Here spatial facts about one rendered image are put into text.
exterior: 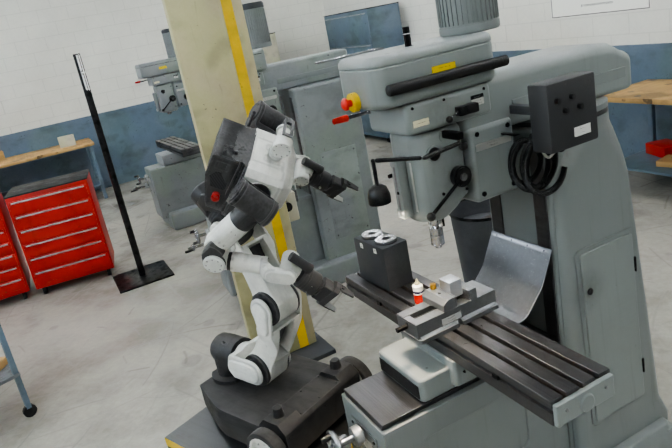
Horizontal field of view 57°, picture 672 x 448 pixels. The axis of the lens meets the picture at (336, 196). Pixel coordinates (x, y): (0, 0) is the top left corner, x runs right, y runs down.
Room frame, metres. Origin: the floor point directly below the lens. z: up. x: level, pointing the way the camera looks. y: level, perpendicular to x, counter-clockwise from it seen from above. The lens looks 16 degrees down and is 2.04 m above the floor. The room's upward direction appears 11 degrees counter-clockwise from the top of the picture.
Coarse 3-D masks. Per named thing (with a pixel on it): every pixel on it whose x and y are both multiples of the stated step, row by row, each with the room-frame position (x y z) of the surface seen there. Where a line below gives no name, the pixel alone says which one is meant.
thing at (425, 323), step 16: (464, 288) 1.96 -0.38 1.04; (480, 288) 2.02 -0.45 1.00; (464, 304) 1.93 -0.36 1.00; (480, 304) 1.96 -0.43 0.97; (496, 304) 1.98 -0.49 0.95; (400, 320) 1.93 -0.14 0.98; (416, 320) 1.88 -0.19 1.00; (432, 320) 1.87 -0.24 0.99; (448, 320) 1.90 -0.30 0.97; (464, 320) 1.91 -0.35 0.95; (416, 336) 1.85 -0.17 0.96; (432, 336) 1.85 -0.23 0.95
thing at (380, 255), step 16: (368, 240) 2.40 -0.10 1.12; (384, 240) 2.33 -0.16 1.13; (400, 240) 2.33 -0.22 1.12; (368, 256) 2.38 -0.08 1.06; (384, 256) 2.27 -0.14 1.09; (400, 256) 2.31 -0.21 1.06; (368, 272) 2.40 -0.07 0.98; (384, 272) 2.29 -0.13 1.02; (400, 272) 2.30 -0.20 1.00; (384, 288) 2.31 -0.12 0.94
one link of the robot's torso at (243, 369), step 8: (240, 344) 2.45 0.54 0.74; (248, 344) 2.43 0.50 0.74; (240, 352) 2.39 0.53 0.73; (248, 352) 2.42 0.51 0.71; (232, 360) 2.36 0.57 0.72; (240, 360) 2.33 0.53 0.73; (248, 360) 2.30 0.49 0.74; (232, 368) 2.36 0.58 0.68; (240, 368) 2.32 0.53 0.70; (248, 368) 2.28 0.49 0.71; (256, 368) 2.26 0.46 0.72; (240, 376) 2.33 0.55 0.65; (248, 376) 2.29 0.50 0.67; (256, 376) 2.26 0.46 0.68; (256, 384) 2.28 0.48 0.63
